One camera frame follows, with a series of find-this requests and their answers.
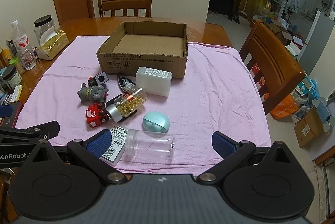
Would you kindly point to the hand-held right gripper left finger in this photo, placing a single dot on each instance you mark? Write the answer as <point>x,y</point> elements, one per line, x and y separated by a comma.
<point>98,144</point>

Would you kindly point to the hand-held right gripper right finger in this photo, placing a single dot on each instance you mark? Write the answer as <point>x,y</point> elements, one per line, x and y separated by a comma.
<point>222,144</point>

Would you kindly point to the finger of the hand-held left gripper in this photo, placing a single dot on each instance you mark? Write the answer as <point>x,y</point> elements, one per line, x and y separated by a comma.
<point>49,130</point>

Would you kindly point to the flat pack with white label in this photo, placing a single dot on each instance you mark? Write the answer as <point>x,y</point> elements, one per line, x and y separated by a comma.
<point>116,145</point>

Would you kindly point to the red toy train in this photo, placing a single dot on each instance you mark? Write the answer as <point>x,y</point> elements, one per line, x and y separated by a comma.
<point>95,115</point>

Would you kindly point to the grey toy figure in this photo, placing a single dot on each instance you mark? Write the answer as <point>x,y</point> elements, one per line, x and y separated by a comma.
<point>93,93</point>

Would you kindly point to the capsule bottle with silver cap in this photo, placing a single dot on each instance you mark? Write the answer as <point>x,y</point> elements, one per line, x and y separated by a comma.
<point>128,102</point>

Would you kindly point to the clear plastic jar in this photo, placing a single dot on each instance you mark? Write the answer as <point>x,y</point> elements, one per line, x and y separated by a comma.
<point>151,145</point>

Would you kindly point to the teal earbud case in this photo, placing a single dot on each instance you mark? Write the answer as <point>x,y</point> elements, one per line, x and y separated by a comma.
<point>155,122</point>

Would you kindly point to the cardboard box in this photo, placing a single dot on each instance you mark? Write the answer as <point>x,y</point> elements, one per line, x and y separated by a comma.
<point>146,43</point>

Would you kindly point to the dark red box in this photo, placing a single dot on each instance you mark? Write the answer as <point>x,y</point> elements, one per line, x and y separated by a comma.
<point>14,111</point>

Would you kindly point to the blue object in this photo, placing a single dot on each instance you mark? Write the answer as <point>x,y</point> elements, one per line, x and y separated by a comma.
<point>5,110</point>

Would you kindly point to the pink cloth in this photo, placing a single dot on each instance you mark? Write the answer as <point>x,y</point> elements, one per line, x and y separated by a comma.
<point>209,98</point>

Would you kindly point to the dark jar with black lid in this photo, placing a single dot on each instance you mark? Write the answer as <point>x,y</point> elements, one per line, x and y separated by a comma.
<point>9,79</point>

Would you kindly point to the black toy with white cube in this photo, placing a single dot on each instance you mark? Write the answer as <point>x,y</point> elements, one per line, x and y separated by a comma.
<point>99,79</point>

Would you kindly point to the orange bag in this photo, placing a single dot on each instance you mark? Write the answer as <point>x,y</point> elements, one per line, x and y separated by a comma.
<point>284,109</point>

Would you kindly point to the green capped container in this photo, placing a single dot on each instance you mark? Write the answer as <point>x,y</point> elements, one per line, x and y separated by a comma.
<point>17,65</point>

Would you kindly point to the white plastic bottle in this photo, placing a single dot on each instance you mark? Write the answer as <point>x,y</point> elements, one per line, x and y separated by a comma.
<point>153,81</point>

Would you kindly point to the gold tissue pack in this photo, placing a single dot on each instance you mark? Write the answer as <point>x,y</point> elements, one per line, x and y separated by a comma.
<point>51,45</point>

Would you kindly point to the clear water bottle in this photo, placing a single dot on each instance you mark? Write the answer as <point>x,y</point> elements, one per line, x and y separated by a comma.
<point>23,46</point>

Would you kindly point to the brown cardboard carton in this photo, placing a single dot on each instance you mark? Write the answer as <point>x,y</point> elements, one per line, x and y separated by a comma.
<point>310,127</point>

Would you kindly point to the pen holder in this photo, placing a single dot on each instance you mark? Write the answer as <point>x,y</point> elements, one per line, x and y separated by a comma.
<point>11,47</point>

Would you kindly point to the clear jar with black lid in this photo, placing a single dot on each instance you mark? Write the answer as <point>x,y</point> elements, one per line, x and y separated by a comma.
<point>44,28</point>

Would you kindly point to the black shoes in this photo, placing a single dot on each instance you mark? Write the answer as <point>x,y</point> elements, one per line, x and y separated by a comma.
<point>234,18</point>

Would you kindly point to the open cardboard carton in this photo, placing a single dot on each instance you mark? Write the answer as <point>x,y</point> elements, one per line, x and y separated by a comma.
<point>280,31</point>

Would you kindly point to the grey refrigerator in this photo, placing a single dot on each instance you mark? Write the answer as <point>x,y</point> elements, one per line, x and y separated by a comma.
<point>318,41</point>

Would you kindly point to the wooden cabinet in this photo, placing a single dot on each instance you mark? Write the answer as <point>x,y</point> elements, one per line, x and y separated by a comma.
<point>252,1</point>

